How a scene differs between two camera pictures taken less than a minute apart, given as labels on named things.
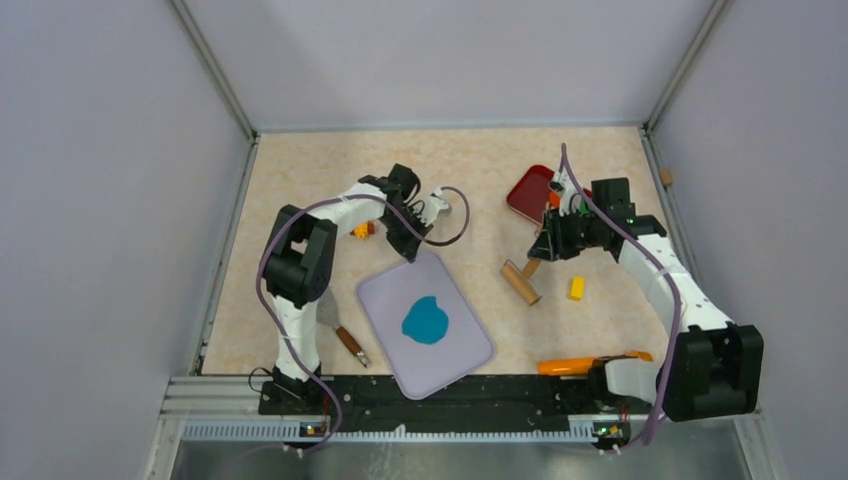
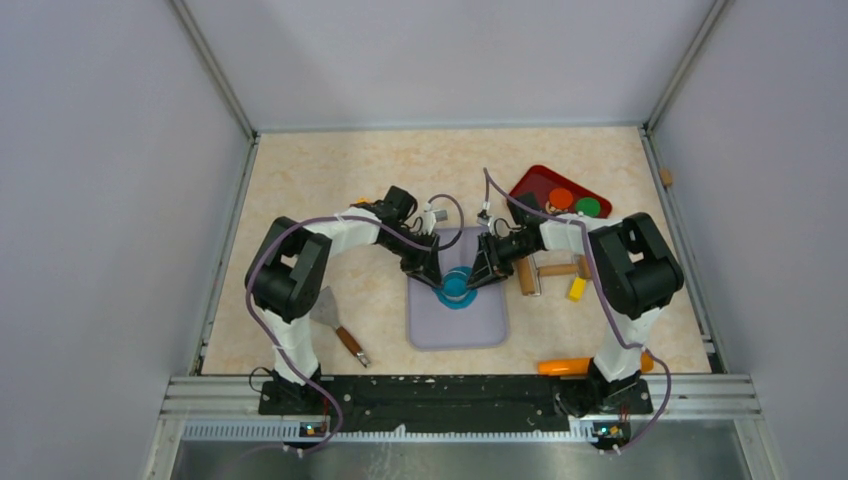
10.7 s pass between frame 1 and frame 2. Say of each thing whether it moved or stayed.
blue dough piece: moved
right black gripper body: moved
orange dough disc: stayed
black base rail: stayed
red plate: stayed
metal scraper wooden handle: stayed
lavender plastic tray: moved
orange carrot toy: stayed
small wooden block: stayed
